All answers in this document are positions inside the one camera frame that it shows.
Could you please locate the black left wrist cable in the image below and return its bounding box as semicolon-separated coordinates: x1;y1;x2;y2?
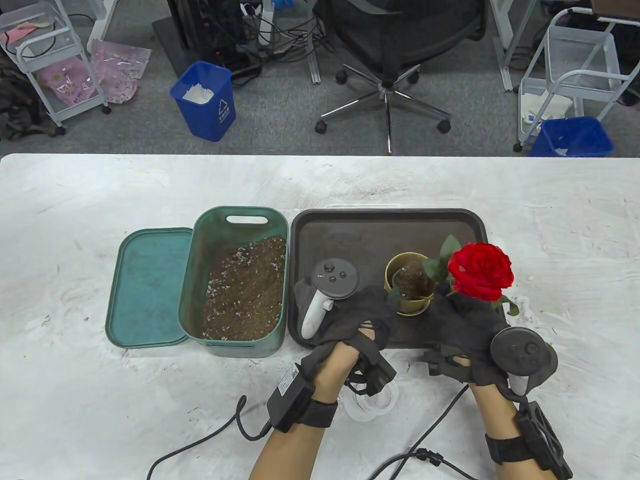
145;395;273;480

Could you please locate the person's right hand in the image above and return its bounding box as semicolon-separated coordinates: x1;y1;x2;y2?
422;295;513;386

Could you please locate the black wrist strap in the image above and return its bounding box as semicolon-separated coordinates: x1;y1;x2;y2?
486;434;526;463
300;399;338;429

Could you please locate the aluminium rail piece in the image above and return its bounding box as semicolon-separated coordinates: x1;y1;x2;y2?
306;47;324;85

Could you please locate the white desk leg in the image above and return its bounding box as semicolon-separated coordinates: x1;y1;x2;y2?
490;0;533;92
87;0;131;53

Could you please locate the black labelled wrist box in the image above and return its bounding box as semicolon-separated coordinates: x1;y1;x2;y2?
266;362;316;433

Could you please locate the white box in cart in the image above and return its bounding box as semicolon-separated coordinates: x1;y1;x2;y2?
520;90;575;126

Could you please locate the green garden trowel scoop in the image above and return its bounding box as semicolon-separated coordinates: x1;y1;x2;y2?
387;262;436;303

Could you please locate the black office chair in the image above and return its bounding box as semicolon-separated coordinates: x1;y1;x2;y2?
314;0;488;155

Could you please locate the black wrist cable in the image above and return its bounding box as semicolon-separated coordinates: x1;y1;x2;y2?
367;382;496;480
145;395;273;480

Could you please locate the pink plastic bag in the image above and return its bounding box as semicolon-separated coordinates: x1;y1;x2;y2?
89;40;152;105
37;56;98;106

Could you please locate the black left wrist strap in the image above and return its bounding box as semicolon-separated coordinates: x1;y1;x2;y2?
300;399;338;429

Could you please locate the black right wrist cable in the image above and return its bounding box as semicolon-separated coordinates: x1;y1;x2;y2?
367;382;496;480

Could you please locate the person's left forearm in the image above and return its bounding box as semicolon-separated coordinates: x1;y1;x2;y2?
248;342;361;480

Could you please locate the dark grey right controller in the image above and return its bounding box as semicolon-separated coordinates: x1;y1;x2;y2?
490;326;558;398

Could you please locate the dark brown plastic tray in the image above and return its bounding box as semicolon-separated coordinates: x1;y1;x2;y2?
287;208;490;350

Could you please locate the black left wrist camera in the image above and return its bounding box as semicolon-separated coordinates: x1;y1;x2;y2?
347;350;397;397

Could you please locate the red artificial rose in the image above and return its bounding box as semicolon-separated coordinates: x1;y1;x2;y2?
422;235;521;317

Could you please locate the brown potting mix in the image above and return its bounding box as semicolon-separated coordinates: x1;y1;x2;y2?
202;236;287;342
399;262;434;301

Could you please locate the grey and white left controller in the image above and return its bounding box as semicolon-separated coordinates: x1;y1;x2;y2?
300;257;360;338

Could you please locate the black computer tower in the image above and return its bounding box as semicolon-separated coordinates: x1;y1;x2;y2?
167;0;248;66

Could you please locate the green plastic storage bin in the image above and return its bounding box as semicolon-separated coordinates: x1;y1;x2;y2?
178;206;291;359

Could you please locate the black right wrist strap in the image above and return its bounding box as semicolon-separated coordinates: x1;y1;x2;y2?
486;434;526;463

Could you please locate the blue bin with white symbol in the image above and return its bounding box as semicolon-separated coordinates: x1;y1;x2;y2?
169;61;237;143

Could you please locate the yellow ribbed flower pot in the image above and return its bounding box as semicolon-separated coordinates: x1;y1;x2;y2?
384;252;436;317

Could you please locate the black lattice wrist mount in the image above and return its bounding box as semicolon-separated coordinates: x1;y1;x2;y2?
515;400;574;480

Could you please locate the plain blue waste bin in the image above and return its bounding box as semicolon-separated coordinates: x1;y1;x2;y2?
529;116;615;158

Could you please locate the person's left hand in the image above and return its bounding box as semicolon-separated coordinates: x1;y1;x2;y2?
293;277;401;368

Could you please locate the tangle of black cables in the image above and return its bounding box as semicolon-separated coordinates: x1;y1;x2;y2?
200;0;336;86

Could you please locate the black floor mat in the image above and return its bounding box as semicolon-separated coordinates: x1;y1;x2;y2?
151;17;201;78

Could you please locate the white rolling cart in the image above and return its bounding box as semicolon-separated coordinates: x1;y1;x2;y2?
0;0;112;137
513;7;640;153

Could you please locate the dark clothing pile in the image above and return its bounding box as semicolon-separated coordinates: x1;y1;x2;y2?
0;60;60;142

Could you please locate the teal plastic bin lid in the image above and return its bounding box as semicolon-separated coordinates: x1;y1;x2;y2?
105;227;194;349

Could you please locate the clear round plastic piece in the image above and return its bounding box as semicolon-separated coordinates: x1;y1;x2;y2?
390;350;416;378

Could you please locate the white power strip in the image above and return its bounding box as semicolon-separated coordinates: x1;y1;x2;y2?
240;0;276;47

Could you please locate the person's right forearm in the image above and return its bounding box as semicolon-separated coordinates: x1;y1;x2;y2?
470;382;531;480

